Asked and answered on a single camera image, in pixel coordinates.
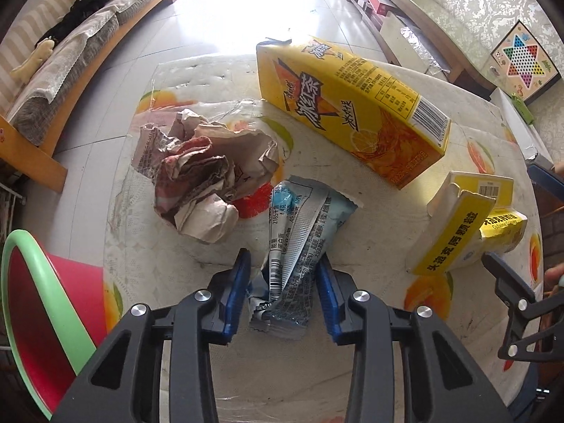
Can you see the red bin with green rim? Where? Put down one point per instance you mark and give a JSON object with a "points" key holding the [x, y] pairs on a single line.
{"points": [[26, 299]]}

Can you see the silver blue plastic wrapper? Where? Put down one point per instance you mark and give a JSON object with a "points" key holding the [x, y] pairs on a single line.
{"points": [[299, 238]]}

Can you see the low wooden cabinet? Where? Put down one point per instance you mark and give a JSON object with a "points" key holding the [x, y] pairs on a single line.
{"points": [[440, 17]]}

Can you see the crumpled printed paper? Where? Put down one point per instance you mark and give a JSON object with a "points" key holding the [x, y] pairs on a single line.
{"points": [[198, 172]]}

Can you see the white flat board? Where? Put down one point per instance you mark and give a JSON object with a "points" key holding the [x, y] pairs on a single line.
{"points": [[398, 35]]}

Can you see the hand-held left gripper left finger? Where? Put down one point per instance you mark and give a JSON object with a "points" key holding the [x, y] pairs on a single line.
{"points": [[238, 291]]}

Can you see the yellow tea carton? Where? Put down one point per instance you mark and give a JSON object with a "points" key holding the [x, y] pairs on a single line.
{"points": [[352, 110]]}

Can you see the white seat cover cloth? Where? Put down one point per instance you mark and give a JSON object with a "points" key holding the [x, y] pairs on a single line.
{"points": [[75, 48]]}

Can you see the person's right hand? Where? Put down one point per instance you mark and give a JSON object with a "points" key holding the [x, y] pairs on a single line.
{"points": [[554, 276]]}

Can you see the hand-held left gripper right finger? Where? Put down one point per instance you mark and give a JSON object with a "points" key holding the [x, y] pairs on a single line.
{"points": [[328, 299]]}

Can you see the white yellow medicine box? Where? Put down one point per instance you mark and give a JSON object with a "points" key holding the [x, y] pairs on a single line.
{"points": [[454, 229]]}

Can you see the black garment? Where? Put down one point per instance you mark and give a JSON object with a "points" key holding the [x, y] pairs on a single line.
{"points": [[77, 17]]}

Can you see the star checkers board game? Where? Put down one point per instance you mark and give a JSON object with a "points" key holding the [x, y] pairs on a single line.
{"points": [[526, 59]]}

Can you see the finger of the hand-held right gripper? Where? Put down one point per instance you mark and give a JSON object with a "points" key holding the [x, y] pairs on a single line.
{"points": [[506, 280], [548, 177]]}

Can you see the striped sofa back cover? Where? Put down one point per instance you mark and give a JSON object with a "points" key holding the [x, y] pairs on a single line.
{"points": [[22, 22]]}

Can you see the wooden frame sofa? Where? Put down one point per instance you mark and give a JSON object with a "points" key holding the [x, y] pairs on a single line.
{"points": [[39, 110]]}

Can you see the red flat box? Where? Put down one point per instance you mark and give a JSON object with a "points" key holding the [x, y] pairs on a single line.
{"points": [[379, 2]]}

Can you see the fruit print tablecloth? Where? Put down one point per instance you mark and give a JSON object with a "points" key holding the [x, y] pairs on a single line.
{"points": [[185, 79]]}

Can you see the small yellow box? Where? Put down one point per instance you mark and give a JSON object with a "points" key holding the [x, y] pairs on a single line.
{"points": [[506, 229]]}

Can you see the cream plush toy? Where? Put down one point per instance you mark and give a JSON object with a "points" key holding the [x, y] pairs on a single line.
{"points": [[33, 59]]}

